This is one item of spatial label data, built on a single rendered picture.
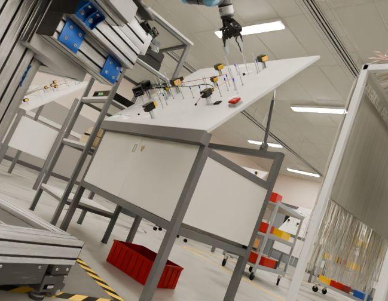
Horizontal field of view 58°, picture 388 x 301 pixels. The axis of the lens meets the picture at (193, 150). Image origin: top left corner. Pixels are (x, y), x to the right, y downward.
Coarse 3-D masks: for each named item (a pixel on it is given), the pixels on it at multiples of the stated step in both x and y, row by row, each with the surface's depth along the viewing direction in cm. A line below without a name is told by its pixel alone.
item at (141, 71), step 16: (160, 16) 283; (160, 32) 306; (176, 32) 294; (160, 48) 339; (176, 48) 319; (144, 64) 280; (128, 80) 333; (160, 80) 305; (112, 96) 266; (112, 112) 313; (96, 128) 260; (64, 144) 301; (80, 144) 268; (80, 160) 256; (48, 176) 296; (48, 192) 276; (64, 192) 253; (32, 208) 291; (80, 208) 260; (96, 208) 271; (80, 224) 318; (112, 224) 278
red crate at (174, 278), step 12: (120, 252) 215; (132, 252) 209; (144, 252) 239; (120, 264) 211; (132, 264) 206; (144, 264) 201; (168, 264) 225; (132, 276) 203; (144, 276) 198; (168, 276) 209
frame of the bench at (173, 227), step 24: (192, 168) 168; (240, 168) 184; (96, 192) 228; (192, 192) 165; (72, 216) 248; (144, 216) 180; (168, 240) 160; (216, 240) 179; (240, 264) 194; (144, 288) 158
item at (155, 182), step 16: (144, 144) 209; (160, 144) 196; (176, 144) 185; (144, 160) 202; (160, 160) 190; (176, 160) 179; (192, 160) 170; (128, 176) 208; (144, 176) 195; (160, 176) 184; (176, 176) 174; (128, 192) 200; (144, 192) 189; (160, 192) 178; (176, 192) 169; (144, 208) 183; (160, 208) 173
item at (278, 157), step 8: (216, 144) 249; (232, 152) 239; (240, 152) 229; (248, 152) 224; (256, 152) 219; (264, 152) 214; (272, 152) 210; (280, 152) 205; (280, 160) 205; (272, 168) 205; (272, 176) 203; (272, 184) 202
